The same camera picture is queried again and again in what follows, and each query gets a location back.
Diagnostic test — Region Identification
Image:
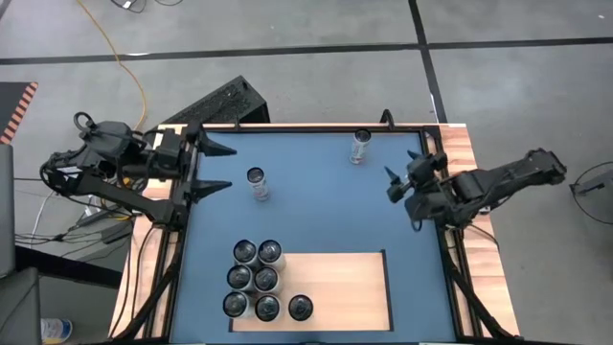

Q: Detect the blue table mat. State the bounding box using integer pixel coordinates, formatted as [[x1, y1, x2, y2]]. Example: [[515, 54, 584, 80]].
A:
[[169, 130, 457, 344]]

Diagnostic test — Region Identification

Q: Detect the light wooden board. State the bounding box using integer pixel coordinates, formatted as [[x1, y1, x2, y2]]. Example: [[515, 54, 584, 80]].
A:
[[228, 248, 395, 334]]

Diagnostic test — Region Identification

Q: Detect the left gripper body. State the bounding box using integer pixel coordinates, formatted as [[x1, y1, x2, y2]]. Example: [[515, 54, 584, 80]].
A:
[[152, 122, 202, 216]]

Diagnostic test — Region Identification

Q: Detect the white cable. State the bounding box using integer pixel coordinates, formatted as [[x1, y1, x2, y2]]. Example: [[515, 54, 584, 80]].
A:
[[30, 190, 57, 241]]

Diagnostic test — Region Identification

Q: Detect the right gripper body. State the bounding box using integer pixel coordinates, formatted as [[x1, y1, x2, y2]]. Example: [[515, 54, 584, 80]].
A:
[[386, 151, 449, 205]]

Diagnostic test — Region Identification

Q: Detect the black mat with hazard stripes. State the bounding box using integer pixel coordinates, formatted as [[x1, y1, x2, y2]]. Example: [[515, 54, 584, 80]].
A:
[[0, 80, 39, 146]]

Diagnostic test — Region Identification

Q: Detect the yellow cable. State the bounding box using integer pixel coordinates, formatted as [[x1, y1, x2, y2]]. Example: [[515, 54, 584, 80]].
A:
[[76, 0, 148, 222]]

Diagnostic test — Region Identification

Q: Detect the white Celsius beverage can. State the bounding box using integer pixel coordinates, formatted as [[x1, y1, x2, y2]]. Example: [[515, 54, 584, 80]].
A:
[[222, 290, 256, 319]]

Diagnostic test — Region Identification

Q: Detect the black floor cable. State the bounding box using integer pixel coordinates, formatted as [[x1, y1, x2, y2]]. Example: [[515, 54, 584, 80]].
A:
[[109, 0, 186, 14]]

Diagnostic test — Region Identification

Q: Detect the white blue yellow bottle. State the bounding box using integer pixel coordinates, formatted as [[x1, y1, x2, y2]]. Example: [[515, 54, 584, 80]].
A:
[[40, 317, 74, 345]]

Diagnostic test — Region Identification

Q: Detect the clear tube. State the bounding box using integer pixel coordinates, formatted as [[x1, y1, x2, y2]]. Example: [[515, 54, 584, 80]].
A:
[[253, 265, 284, 295], [233, 239, 261, 268], [348, 127, 373, 166], [225, 264, 256, 293], [246, 166, 271, 203]]

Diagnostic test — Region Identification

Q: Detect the white Celsius Peach Vibe can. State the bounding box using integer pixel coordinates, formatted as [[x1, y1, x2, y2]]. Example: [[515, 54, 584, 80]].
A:
[[287, 293, 315, 323]]

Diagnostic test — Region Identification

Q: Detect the grey cabinet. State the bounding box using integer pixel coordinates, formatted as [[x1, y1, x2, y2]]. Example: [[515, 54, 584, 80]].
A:
[[0, 144, 16, 280]]

